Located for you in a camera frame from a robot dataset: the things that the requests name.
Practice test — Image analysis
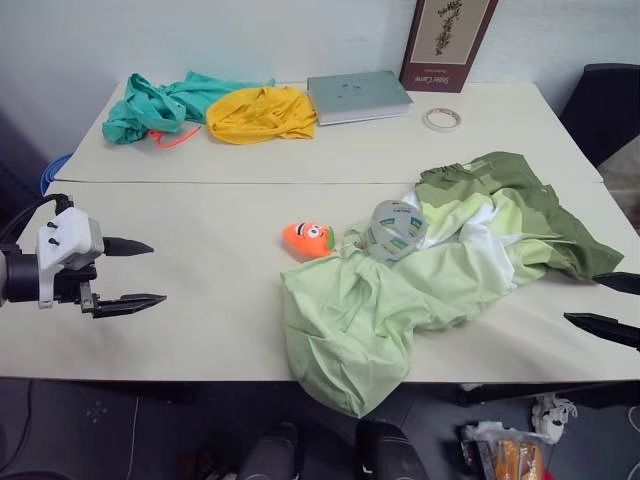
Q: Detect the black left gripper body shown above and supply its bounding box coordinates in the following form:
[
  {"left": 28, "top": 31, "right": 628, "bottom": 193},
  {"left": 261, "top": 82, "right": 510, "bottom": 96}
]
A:
[{"left": 52, "top": 260, "right": 104, "bottom": 317}]

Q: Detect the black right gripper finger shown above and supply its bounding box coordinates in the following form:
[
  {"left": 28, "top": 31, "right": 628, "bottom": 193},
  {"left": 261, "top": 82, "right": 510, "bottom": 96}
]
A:
[
  {"left": 563, "top": 312, "right": 640, "bottom": 352},
  {"left": 592, "top": 272, "right": 640, "bottom": 296}
]

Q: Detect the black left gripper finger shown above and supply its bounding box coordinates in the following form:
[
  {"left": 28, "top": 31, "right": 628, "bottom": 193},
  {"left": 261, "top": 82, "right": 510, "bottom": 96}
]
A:
[
  {"left": 92, "top": 294, "right": 168, "bottom": 320},
  {"left": 102, "top": 236, "right": 155, "bottom": 259}
]

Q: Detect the white sneaker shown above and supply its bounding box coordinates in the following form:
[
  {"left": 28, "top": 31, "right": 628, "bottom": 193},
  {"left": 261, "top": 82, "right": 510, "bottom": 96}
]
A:
[{"left": 530, "top": 392, "right": 579, "bottom": 445}]

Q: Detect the teal crumpled cloth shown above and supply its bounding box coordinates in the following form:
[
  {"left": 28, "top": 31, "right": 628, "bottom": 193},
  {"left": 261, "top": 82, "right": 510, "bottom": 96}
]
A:
[{"left": 101, "top": 70, "right": 277, "bottom": 146}]

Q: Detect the plastic snack bag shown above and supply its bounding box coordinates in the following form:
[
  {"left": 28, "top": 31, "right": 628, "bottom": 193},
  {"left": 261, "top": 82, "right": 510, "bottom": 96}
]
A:
[{"left": 458, "top": 421, "right": 552, "bottom": 480}]

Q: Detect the black chair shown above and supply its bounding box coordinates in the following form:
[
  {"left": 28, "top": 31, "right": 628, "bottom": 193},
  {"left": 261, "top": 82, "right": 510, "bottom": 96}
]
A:
[{"left": 558, "top": 63, "right": 640, "bottom": 169}]

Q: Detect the green zip jacket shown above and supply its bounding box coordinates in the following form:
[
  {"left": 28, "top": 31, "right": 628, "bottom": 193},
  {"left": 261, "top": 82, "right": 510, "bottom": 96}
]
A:
[{"left": 279, "top": 150, "right": 626, "bottom": 419}]

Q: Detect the orange carrot plush toy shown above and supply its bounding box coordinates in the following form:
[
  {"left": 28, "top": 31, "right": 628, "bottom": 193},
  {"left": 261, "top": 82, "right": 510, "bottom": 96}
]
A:
[{"left": 281, "top": 221, "right": 337, "bottom": 263}]

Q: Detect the yellow crumpled cloth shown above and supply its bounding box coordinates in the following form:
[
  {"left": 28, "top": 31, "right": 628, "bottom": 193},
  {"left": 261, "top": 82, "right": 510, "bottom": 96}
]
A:
[{"left": 205, "top": 85, "right": 318, "bottom": 145}]

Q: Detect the dark rounded shape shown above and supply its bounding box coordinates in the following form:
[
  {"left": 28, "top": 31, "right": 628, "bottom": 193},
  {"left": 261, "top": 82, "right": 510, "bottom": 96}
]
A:
[
  {"left": 354, "top": 418, "right": 432, "bottom": 480},
  {"left": 238, "top": 421, "right": 302, "bottom": 480}
]

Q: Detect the beige masking tape roll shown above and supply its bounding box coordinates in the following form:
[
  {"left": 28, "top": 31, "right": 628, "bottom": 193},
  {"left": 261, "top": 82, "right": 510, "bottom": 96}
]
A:
[{"left": 421, "top": 105, "right": 463, "bottom": 133}]

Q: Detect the grey hardcover book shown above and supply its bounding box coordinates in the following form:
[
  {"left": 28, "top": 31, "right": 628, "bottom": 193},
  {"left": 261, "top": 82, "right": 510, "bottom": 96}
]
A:
[{"left": 306, "top": 70, "right": 415, "bottom": 127}]

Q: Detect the brown printed tall box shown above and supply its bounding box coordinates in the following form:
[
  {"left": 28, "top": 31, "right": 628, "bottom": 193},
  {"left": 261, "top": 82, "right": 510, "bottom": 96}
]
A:
[{"left": 399, "top": 0, "right": 500, "bottom": 94}]

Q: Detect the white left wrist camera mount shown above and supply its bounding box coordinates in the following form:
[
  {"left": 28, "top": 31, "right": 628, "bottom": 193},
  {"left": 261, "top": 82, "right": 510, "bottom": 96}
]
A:
[{"left": 16, "top": 207, "right": 105, "bottom": 310}]

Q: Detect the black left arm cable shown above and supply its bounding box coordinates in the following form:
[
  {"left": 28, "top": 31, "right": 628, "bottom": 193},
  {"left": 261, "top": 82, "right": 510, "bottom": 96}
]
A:
[{"left": 0, "top": 193, "right": 74, "bottom": 242}]

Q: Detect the black table frame bar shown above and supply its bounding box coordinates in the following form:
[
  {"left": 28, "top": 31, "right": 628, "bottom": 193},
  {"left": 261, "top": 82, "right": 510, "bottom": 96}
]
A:
[{"left": 458, "top": 381, "right": 640, "bottom": 407}]

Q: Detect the blue coiled cable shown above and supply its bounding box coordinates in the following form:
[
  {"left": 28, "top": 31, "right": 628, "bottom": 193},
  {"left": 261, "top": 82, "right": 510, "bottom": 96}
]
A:
[{"left": 38, "top": 153, "right": 74, "bottom": 197}]

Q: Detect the orange cord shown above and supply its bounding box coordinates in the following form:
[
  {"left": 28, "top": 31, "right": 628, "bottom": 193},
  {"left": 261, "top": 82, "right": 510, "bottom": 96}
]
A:
[{"left": 148, "top": 124, "right": 202, "bottom": 151}]

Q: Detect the grey duct tape roll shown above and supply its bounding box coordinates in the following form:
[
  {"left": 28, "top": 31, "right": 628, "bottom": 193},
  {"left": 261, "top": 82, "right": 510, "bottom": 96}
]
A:
[{"left": 360, "top": 198, "right": 427, "bottom": 264}]

